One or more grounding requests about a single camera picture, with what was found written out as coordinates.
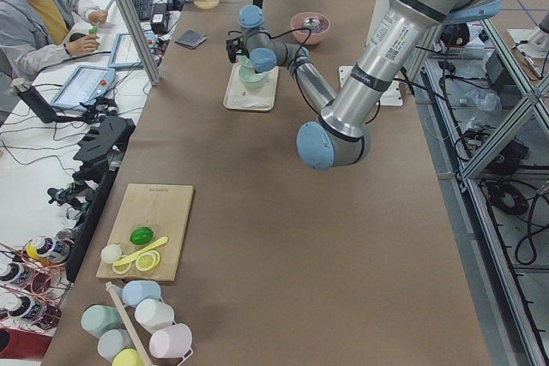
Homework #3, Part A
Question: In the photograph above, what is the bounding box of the yellow plastic knife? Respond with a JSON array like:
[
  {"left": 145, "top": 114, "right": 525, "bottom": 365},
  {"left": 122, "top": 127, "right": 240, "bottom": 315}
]
[{"left": 113, "top": 236, "right": 169, "bottom": 267}]

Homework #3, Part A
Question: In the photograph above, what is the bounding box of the pink bowl with ice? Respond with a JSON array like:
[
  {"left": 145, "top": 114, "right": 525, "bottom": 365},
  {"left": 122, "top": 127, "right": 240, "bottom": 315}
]
[{"left": 290, "top": 12, "right": 330, "bottom": 45}]

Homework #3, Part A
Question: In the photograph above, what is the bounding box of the wooden cutting board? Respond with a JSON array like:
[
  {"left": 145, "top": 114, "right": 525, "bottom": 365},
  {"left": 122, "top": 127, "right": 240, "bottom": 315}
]
[{"left": 96, "top": 183, "right": 194, "bottom": 283}]

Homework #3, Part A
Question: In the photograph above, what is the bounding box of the white dish rack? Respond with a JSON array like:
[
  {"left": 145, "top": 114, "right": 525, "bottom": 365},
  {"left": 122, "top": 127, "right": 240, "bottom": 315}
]
[{"left": 105, "top": 282, "right": 195, "bottom": 365}]

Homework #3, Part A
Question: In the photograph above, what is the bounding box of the grey purple cloth stack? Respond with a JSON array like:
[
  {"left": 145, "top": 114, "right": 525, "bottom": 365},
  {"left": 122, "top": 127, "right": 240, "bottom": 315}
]
[{"left": 175, "top": 29, "right": 207, "bottom": 50}]

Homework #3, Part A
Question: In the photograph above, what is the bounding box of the black 3d printed stand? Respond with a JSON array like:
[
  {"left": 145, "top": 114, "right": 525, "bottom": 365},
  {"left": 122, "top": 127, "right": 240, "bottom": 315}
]
[{"left": 72, "top": 116, "right": 136, "bottom": 183}]

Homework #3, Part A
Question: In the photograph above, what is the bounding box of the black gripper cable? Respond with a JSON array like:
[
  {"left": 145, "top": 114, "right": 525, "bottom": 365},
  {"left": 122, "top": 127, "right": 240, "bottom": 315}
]
[{"left": 226, "top": 27, "right": 313, "bottom": 52}]

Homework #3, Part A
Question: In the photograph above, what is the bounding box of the metal ice scoop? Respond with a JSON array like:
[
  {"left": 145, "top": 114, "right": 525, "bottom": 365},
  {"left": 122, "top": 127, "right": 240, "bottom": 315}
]
[{"left": 302, "top": 15, "right": 322, "bottom": 31}]

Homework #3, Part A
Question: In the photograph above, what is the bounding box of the white garlic bulb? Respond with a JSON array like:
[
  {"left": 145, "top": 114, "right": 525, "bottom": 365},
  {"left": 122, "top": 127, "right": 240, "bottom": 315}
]
[{"left": 100, "top": 243, "right": 123, "bottom": 264}]

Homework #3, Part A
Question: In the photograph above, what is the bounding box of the aluminium frame post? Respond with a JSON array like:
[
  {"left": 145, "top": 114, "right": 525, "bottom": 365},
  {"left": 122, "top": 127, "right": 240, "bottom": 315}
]
[{"left": 115, "top": 0, "right": 161, "bottom": 87}]

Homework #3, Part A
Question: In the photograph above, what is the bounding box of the cream rabbit serving tray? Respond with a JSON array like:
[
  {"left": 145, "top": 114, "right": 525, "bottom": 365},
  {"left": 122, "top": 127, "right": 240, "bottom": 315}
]
[{"left": 223, "top": 63, "right": 279, "bottom": 112}]

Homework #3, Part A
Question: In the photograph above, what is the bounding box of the yellow cup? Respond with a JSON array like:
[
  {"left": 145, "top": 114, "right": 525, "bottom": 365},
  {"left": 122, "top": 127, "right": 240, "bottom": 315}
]
[{"left": 112, "top": 348, "right": 144, "bottom": 366}]

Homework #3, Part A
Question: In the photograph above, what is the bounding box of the lemon slice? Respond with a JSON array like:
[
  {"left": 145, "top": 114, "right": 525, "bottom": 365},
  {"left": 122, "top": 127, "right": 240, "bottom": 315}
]
[
  {"left": 112, "top": 262, "right": 133, "bottom": 275},
  {"left": 135, "top": 249, "right": 160, "bottom": 272}
]

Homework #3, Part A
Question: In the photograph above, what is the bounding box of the black water bottle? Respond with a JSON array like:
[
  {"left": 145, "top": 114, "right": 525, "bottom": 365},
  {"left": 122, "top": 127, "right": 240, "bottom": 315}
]
[{"left": 11, "top": 78, "right": 57, "bottom": 123}]

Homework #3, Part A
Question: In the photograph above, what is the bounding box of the seated person grey jacket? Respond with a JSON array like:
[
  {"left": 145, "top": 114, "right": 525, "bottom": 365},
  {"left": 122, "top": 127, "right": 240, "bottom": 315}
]
[{"left": 1, "top": 0, "right": 108, "bottom": 80}]

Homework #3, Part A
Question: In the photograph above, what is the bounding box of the upper teach pendant tablet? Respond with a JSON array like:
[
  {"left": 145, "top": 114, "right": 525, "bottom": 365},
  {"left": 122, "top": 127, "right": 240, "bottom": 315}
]
[{"left": 50, "top": 65, "right": 116, "bottom": 111}]

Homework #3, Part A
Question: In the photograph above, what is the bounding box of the pale green cup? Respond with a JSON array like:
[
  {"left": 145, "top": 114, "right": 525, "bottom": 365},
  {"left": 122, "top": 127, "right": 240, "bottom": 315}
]
[{"left": 81, "top": 304, "right": 123, "bottom": 338}]

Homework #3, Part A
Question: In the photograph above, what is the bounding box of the white cup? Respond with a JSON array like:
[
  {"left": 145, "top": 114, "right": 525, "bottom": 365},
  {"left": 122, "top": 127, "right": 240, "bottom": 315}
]
[{"left": 134, "top": 298, "right": 175, "bottom": 333}]

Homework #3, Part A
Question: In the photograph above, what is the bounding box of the green lime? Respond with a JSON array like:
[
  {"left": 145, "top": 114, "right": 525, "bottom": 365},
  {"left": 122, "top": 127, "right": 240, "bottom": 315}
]
[{"left": 130, "top": 226, "right": 154, "bottom": 245}]

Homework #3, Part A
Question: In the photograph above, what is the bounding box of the light blue cup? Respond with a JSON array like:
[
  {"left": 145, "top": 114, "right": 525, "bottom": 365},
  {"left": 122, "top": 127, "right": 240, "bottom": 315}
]
[{"left": 122, "top": 280, "right": 162, "bottom": 308}]

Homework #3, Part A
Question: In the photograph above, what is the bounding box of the green bowl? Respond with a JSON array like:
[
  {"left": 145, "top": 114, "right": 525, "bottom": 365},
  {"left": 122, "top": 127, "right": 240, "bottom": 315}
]
[
  {"left": 238, "top": 65, "right": 268, "bottom": 89},
  {"left": 237, "top": 55, "right": 254, "bottom": 69}
]

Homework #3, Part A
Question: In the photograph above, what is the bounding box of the grey blue cup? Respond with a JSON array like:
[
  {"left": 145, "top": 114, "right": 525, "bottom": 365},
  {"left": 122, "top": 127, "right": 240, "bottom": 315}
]
[{"left": 97, "top": 329, "right": 131, "bottom": 362}]

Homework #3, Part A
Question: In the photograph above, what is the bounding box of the sauce bottles group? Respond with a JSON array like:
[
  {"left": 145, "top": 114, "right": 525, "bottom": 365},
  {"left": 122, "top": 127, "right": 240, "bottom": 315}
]
[{"left": 1, "top": 237, "right": 73, "bottom": 334}]

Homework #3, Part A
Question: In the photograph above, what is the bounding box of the pink cup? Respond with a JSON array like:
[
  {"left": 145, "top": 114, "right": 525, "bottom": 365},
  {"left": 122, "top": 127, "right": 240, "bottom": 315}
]
[{"left": 149, "top": 323, "right": 193, "bottom": 359}]

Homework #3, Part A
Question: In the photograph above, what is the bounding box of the black power adapter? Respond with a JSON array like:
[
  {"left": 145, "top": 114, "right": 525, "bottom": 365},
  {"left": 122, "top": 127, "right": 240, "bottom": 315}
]
[{"left": 150, "top": 3, "right": 170, "bottom": 35}]

